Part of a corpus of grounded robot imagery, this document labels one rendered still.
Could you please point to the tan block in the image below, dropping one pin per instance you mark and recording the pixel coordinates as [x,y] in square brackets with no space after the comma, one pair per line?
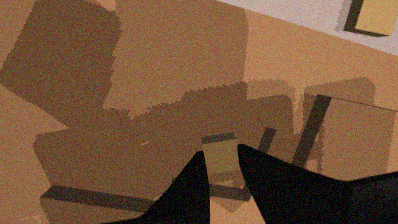
[372,17]
[220,152]

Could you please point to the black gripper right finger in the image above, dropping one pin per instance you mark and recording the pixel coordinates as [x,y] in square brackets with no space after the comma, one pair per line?
[288,194]

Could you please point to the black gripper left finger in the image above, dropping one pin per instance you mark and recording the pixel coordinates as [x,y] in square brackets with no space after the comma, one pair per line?
[186,201]

